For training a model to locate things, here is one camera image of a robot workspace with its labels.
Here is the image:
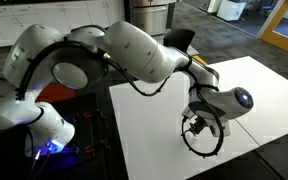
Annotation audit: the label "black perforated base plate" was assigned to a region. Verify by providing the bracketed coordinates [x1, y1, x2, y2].
[33, 92, 120, 180]

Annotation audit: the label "orange floor mat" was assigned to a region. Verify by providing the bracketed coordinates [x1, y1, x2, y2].
[37, 81, 77, 104]

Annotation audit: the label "yellow tape strip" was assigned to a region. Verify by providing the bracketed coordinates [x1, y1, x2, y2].
[193, 54, 209, 66]

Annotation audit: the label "orange black bar clamp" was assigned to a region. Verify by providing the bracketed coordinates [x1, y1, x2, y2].
[84, 144, 97, 155]
[82, 111, 94, 120]

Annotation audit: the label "small white box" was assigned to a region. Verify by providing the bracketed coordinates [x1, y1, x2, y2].
[206, 0, 224, 14]

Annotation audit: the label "yellow door frame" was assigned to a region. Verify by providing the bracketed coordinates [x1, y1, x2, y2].
[257, 0, 288, 57]

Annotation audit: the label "black chair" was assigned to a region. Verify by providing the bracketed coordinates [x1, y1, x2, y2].
[160, 28, 197, 59]

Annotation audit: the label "white cabinets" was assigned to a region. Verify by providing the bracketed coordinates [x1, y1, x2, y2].
[0, 0, 126, 49]

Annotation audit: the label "clear plastic cup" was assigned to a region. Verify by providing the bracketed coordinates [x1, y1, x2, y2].
[184, 131, 203, 145]

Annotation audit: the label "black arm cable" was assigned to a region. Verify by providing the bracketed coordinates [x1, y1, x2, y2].
[15, 34, 226, 158]

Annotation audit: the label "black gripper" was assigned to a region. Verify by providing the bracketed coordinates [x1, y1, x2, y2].
[183, 116, 208, 136]

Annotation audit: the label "large white box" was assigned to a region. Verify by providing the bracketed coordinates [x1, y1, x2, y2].
[216, 0, 248, 22]

